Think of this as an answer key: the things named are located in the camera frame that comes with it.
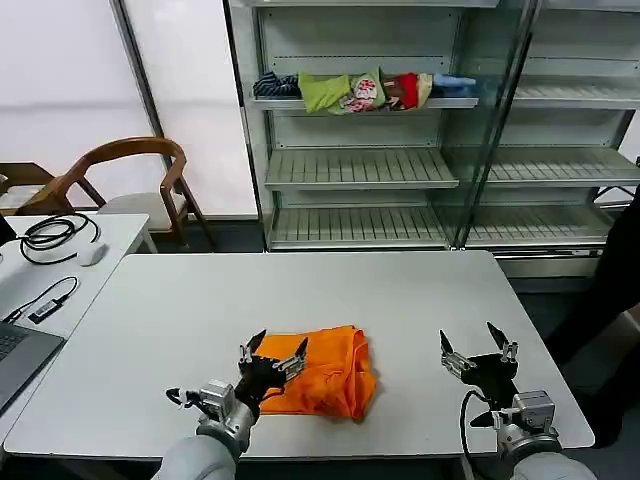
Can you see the grey shelf with clothes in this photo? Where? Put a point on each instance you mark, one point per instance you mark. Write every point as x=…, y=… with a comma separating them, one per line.
x=360, y=160

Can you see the brown wooden chair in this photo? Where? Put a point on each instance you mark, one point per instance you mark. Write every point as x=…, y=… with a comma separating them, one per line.
x=25, y=172

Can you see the person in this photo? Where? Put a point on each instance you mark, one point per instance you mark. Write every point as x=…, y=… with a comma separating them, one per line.
x=615, y=280

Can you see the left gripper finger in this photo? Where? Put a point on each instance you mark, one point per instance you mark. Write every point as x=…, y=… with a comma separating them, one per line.
x=297, y=361
x=252, y=345

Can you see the white computer mouse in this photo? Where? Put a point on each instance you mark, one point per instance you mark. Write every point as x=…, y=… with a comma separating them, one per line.
x=93, y=254

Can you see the grey laptop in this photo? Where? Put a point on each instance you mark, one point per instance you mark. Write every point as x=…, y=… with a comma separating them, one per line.
x=20, y=355

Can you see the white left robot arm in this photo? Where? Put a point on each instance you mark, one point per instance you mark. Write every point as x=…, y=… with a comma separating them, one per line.
x=205, y=455

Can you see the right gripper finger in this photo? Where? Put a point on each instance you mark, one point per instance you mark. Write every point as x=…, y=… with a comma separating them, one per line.
x=452, y=357
x=505, y=346

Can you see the orange t-shirt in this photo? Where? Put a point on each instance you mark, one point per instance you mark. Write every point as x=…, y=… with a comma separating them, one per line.
x=330, y=380

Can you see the wooden chair with grey seat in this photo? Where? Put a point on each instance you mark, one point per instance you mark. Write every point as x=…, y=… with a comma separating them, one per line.
x=130, y=150

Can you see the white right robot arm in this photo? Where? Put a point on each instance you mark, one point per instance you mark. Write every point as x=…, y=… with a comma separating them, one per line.
x=535, y=450

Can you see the empty grey metal shelf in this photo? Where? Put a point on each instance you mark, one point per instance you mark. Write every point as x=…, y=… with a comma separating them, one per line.
x=555, y=170

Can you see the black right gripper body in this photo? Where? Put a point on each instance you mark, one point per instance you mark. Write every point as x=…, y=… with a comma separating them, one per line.
x=492, y=375

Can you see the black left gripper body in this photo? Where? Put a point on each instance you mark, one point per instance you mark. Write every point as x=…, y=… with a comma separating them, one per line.
x=257, y=377

